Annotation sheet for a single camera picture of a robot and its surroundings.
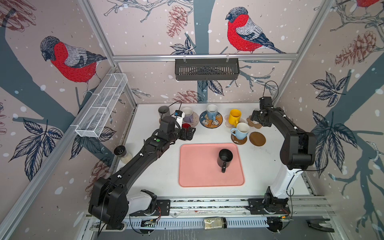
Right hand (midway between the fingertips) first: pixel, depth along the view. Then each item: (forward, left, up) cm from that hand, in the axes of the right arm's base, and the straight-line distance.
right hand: (257, 117), depth 97 cm
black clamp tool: (-56, -17, -10) cm, 59 cm away
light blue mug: (+11, +30, -5) cm, 32 cm away
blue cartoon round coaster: (+2, +31, -10) cm, 33 cm away
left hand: (-16, +43, +11) cm, 47 cm away
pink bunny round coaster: (+5, +42, -10) cm, 43 cm away
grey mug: (+4, +64, 0) cm, 64 cm away
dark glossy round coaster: (-13, +12, -10) cm, 20 cm away
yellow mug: (+2, +15, -2) cm, 15 cm away
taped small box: (-58, +30, -7) cm, 66 cm away
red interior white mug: (-5, +48, -3) cm, 48 cm away
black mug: (-25, +23, -10) cm, 35 cm away
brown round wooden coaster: (-9, -2, -13) cm, 16 cm away
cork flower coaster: (+3, +1, -10) cm, 11 cm away
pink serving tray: (-29, +39, -12) cm, 50 cm away
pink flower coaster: (+8, +18, -10) cm, 23 cm away
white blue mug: (-10, +12, -1) cm, 16 cm away
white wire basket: (-23, +90, +20) cm, 95 cm away
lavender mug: (+5, +47, -5) cm, 48 cm away
